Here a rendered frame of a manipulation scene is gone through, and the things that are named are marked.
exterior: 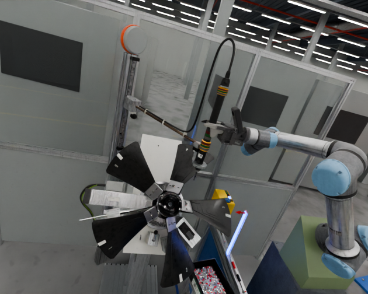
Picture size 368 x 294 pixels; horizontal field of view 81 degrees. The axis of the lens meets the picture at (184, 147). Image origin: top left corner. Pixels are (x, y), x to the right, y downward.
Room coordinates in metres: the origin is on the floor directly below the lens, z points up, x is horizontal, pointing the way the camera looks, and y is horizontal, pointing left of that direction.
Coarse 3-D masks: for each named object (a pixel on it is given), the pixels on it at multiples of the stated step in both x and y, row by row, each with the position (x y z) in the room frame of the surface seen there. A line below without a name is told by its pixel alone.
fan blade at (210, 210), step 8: (192, 200) 0.99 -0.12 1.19; (200, 200) 1.01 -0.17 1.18; (208, 200) 1.03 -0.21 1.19; (216, 200) 1.05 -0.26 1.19; (224, 200) 1.07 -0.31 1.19; (192, 208) 0.91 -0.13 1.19; (200, 208) 0.94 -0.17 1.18; (208, 208) 0.96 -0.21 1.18; (216, 208) 0.98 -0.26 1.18; (200, 216) 0.88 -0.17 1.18; (208, 216) 0.90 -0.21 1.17; (216, 216) 0.93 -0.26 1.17; (224, 216) 0.96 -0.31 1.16; (216, 224) 0.89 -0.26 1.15; (224, 224) 0.91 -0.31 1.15; (224, 232) 0.87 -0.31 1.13
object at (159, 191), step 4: (152, 184) 0.91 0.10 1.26; (156, 184) 0.91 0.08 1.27; (148, 188) 0.92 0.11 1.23; (152, 188) 0.91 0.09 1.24; (156, 188) 0.91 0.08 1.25; (160, 188) 0.91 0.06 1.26; (148, 192) 0.92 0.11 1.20; (156, 192) 0.91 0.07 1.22; (160, 192) 0.91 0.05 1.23; (152, 196) 0.92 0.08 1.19; (156, 196) 0.91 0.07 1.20
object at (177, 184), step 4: (172, 180) 1.00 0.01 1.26; (168, 184) 0.98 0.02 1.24; (172, 184) 0.98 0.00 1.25; (176, 184) 0.97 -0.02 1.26; (180, 184) 0.96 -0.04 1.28; (168, 188) 0.96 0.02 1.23; (172, 188) 0.95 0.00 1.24; (176, 188) 0.95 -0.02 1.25; (180, 188) 0.94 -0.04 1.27; (176, 192) 0.92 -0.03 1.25
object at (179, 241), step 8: (168, 232) 0.80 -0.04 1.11; (176, 232) 0.85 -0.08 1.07; (168, 240) 0.77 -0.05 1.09; (176, 240) 0.81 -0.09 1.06; (168, 248) 0.75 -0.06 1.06; (176, 248) 0.78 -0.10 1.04; (184, 248) 0.83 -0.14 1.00; (168, 256) 0.73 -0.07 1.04; (176, 256) 0.76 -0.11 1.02; (184, 256) 0.80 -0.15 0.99; (168, 264) 0.71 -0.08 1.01; (176, 264) 0.74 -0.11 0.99; (184, 264) 0.77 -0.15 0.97; (192, 264) 0.81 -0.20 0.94; (168, 272) 0.69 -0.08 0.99; (176, 272) 0.71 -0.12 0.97; (184, 272) 0.74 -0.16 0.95; (192, 272) 0.78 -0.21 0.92; (168, 280) 0.67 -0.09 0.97; (176, 280) 0.70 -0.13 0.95; (184, 280) 0.72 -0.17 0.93
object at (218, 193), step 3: (216, 189) 1.36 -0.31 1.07; (216, 192) 1.33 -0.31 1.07; (219, 192) 1.33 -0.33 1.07; (222, 192) 1.34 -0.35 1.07; (213, 195) 1.35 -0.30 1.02; (216, 195) 1.31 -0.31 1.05; (219, 195) 1.29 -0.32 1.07; (222, 195) 1.30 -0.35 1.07; (225, 195) 1.31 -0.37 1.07; (213, 198) 1.34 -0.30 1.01; (216, 198) 1.30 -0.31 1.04; (231, 198) 1.30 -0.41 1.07; (228, 204) 1.22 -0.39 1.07; (231, 204) 1.23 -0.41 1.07; (234, 204) 1.24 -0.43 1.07; (228, 207) 1.23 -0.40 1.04; (231, 207) 1.23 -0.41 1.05; (231, 210) 1.23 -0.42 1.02
